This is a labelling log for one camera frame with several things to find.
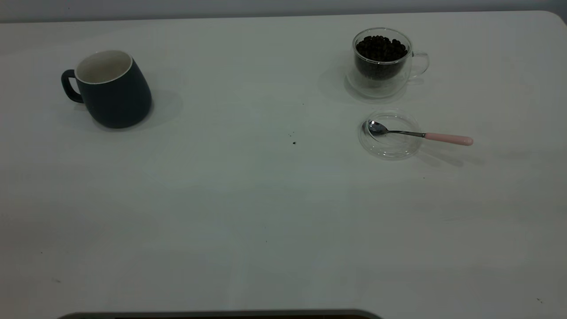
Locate metal spoon with pink handle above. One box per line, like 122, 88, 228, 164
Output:
367, 120, 474, 147

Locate dark grey ceramic mug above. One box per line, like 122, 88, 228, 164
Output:
61, 50, 152, 129

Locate dark coffee beans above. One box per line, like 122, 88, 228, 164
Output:
355, 35, 408, 81

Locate clear round glass saucer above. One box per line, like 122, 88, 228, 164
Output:
358, 110, 423, 160

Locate clear double-wall glass cup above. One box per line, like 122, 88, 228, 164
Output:
346, 27, 430, 99

